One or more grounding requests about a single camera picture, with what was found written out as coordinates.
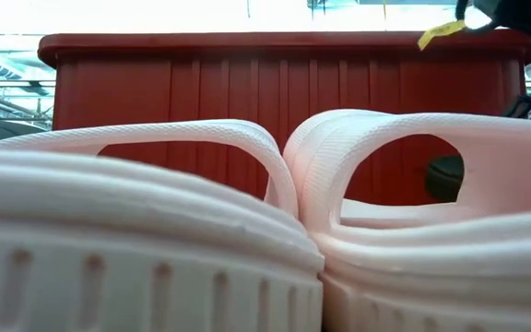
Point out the red plastic bin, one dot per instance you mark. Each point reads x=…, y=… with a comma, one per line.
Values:
x=247, y=92

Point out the yellow tag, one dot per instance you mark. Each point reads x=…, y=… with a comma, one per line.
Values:
x=440, y=31

